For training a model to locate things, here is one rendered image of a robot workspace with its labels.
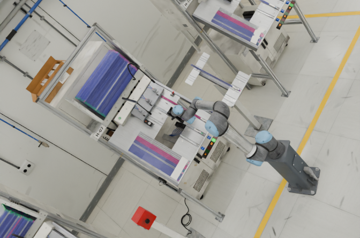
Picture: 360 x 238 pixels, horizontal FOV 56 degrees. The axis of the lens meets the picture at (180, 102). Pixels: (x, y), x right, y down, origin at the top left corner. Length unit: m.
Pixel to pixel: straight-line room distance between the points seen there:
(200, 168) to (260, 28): 1.48
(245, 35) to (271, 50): 0.72
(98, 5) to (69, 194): 2.43
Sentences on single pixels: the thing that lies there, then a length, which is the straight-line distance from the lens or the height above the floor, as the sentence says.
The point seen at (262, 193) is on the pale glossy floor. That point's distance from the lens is 3.28.
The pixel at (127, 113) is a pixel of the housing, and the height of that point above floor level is 1.24.
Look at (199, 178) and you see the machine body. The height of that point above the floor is 0.20.
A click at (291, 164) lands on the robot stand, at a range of 2.76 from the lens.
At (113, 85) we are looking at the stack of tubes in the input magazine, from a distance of 2.85.
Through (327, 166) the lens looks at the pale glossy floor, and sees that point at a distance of 3.14.
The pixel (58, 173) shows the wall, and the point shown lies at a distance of 4.53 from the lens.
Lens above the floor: 2.68
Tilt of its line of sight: 35 degrees down
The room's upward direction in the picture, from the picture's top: 48 degrees counter-clockwise
